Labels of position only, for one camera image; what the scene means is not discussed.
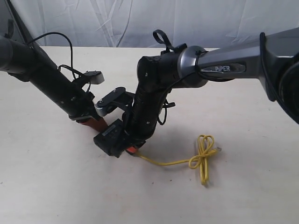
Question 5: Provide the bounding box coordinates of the grey wrinkled backdrop cloth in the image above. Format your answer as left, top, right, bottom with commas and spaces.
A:
12, 0, 299, 48

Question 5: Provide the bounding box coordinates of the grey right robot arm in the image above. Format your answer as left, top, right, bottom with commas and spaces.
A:
120, 28, 299, 151

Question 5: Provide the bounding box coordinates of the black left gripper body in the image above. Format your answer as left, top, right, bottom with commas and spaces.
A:
59, 91, 100, 121

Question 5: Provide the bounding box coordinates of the black adapter box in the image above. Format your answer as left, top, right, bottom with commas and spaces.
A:
93, 119, 131, 158

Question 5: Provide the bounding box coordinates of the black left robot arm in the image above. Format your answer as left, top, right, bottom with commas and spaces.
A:
0, 36, 107, 132

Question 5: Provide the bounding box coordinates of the yellow ethernet cable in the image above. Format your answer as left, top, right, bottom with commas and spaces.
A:
136, 134, 221, 186

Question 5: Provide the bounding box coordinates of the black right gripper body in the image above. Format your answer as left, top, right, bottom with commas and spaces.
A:
121, 88, 169, 149

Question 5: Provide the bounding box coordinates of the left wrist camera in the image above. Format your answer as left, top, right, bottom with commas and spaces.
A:
84, 70, 105, 85

